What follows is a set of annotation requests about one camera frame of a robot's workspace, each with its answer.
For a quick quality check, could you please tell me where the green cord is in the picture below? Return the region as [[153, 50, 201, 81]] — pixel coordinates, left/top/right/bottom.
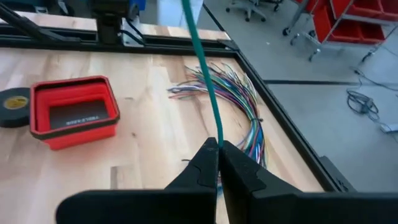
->
[[181, 0, 224, 149]]

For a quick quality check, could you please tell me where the black tape roll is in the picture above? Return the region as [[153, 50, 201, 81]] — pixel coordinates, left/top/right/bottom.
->
[[0, 86, 32, 129]]

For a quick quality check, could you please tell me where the grey office chair base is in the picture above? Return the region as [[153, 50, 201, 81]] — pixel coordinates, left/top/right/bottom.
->
[[225, 0, 284, 22]]

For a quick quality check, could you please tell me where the red and black box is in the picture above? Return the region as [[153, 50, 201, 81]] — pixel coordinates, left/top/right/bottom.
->
[[29, 75, 121, 151]]

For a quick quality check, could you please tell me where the red storage bin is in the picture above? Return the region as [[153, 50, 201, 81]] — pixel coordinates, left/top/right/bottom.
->
[[330, 0, 398, 19], [312, 4, 387, 44]]

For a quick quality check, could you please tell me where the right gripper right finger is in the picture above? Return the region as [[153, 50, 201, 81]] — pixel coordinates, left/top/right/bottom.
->
[[219, 139, 398, 224]]

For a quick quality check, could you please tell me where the black floor cable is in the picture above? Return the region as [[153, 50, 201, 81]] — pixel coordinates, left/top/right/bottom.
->
[[351, 67, 398, 93]]

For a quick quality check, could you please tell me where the white power adapter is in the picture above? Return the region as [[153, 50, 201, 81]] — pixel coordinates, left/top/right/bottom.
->
[[379, 123, 398, 134]]

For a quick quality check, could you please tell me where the multicoloured wire bundle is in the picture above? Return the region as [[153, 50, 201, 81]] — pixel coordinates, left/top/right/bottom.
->
[[167, 63, 267, 169]]

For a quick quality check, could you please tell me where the metal shelf rack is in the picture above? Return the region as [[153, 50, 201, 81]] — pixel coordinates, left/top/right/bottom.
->
[[281, 0, 398, 63]]

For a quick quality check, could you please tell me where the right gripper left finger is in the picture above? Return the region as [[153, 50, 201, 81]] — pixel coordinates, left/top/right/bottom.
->
[[55, 136, 220, 224]]

